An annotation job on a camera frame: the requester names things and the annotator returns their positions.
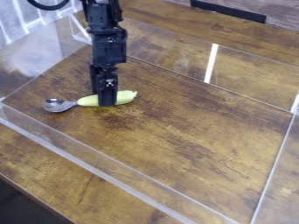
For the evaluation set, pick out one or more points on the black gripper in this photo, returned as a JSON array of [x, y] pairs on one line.
[[109, 53]]

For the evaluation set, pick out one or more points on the green handled metal spoon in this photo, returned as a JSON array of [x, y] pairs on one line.
[[56, 105]]

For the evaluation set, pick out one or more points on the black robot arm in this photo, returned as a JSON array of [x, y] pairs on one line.
[[103, 16]]

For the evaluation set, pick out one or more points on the black bar in background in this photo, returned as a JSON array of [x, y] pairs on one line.
[[251, 16]]

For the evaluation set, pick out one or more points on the clear acrylic corner bracket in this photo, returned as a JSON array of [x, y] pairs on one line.
[[78, 31]]

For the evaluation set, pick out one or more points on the clear acrylic enclosure wall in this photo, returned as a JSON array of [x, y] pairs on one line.
[[193, 145]]

